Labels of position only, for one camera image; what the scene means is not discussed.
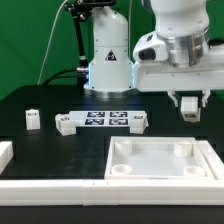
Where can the white obstacle fence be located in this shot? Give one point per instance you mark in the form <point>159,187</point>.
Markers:
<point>119,191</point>

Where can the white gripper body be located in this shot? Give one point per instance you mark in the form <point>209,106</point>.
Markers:
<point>157,77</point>

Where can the white marker base plate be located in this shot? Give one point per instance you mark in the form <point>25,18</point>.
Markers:
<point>107,118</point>

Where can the white square table top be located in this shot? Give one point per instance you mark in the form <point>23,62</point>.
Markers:
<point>156,158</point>

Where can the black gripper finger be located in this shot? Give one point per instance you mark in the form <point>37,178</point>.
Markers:
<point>172,96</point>
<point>205,96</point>

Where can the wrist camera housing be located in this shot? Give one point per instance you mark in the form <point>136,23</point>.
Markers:
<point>150,48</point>

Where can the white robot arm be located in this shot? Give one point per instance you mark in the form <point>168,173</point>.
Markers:
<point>176,56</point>

